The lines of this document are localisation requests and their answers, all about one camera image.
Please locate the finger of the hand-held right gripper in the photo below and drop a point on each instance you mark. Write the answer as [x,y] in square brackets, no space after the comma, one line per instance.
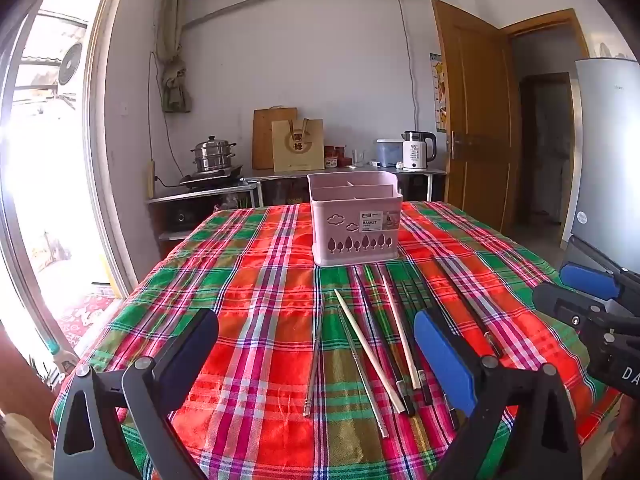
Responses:
[555,302]
[587,280]

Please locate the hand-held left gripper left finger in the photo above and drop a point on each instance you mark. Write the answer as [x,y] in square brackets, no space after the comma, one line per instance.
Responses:
[192,342]

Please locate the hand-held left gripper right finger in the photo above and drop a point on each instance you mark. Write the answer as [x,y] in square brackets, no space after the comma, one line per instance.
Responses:
[445,360]

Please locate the wooden chopstick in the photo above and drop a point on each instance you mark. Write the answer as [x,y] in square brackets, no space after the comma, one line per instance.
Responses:
[400,332]
[367,352]

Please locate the metal chopstick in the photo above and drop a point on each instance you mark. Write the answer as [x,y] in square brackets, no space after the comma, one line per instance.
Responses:
[360,375]
[315,355]

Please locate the pink utensil basket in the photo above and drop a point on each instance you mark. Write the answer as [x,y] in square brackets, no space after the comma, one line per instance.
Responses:
[350,220]

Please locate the plaid tablecloth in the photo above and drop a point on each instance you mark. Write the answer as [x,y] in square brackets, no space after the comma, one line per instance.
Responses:
[250,310]

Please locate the red patterned floor mat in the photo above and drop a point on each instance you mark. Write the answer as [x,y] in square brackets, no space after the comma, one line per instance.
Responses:
[85,317]

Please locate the silver refrigerator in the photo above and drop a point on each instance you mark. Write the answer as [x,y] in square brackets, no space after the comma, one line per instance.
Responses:
[610,160]

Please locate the low steel stand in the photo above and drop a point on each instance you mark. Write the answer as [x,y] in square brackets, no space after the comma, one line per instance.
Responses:
[200,196]

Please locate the black induction cooker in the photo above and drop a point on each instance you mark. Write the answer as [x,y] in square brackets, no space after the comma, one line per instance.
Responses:
[210,177]

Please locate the beige power strip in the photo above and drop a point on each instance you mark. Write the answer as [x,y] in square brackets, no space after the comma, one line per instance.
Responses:
[151,180]

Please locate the steel steamer pot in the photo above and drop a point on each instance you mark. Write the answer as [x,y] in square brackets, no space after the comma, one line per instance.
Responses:
[212,155]

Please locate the white electric kettle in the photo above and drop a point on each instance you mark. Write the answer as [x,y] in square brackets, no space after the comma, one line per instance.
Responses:
[417,152]

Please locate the wooden door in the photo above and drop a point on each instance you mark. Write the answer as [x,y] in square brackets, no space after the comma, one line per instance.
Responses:
[475,110]

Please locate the glass balcony door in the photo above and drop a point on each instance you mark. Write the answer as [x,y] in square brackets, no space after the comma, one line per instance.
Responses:
[97,160]

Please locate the steel kitchen table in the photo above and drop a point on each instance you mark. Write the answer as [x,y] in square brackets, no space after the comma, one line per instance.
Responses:
[350,174]

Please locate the blue lidded plastic container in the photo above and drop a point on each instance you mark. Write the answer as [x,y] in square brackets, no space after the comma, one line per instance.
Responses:
[389,152]

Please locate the wooden cutting board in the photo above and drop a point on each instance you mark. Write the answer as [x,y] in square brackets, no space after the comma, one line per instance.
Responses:
[262,135]

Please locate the clear drinking glass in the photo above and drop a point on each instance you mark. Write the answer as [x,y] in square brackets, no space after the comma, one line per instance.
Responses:
[358,157]

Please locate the tan paper gift bag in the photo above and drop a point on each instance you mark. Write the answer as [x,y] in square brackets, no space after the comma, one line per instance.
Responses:
[297,147]

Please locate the beige tied curtain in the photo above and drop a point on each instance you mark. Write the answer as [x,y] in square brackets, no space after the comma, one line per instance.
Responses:
[172,60]

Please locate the wall calendar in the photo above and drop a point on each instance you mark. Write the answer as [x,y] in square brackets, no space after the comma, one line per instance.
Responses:
[438,90]

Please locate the wooden door frame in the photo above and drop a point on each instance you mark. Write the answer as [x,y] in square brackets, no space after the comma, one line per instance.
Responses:
[550,19]

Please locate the white wall pipe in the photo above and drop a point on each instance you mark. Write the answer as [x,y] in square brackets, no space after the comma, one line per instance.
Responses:
[235,7]

